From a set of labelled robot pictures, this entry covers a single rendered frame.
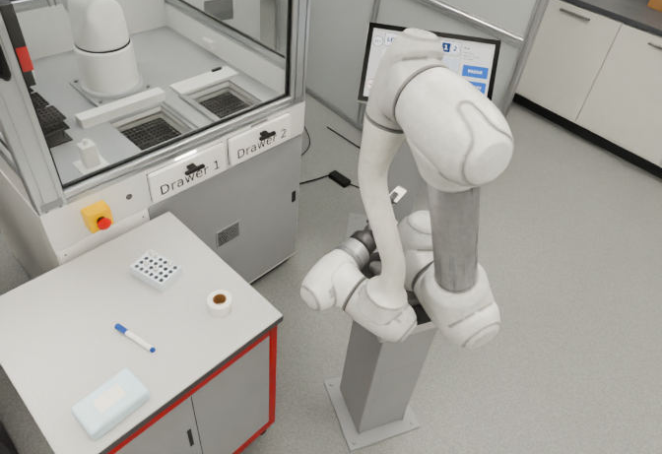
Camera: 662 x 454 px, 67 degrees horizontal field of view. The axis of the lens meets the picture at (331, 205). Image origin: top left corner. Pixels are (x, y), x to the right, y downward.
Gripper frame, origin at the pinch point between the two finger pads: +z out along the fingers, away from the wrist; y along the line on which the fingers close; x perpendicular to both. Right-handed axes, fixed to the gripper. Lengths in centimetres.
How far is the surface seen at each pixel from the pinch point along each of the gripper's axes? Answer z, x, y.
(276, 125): 18, -62, 13
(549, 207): 163, 34, 112
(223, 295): -47, -26, 17
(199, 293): -49, -34, 21
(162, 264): -50, -48, 18
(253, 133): 7, -63, 12
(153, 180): -33, -69, 9
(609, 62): 261, 20, 60
